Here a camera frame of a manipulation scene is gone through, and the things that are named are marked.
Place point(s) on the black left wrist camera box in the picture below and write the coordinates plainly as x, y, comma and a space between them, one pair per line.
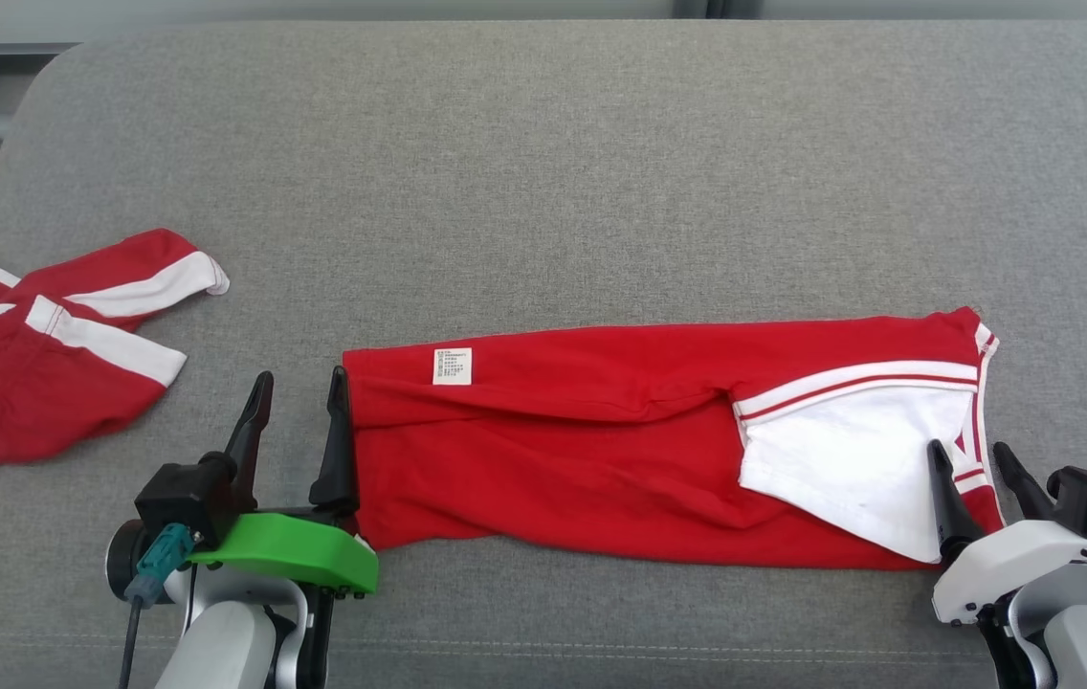
180, 498

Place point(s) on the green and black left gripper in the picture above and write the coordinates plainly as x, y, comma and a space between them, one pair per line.
295, 555

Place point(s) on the red shorts with white stripes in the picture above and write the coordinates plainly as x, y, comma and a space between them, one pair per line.
36, 383

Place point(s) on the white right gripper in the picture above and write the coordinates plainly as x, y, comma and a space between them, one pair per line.
1022, 560

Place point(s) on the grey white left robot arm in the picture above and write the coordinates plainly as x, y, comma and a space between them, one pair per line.
218, 641

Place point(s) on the red and white shirt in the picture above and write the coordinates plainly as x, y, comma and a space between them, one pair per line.
553, 450

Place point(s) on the grey metal partition post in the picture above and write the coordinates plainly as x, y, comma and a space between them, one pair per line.
698, 9

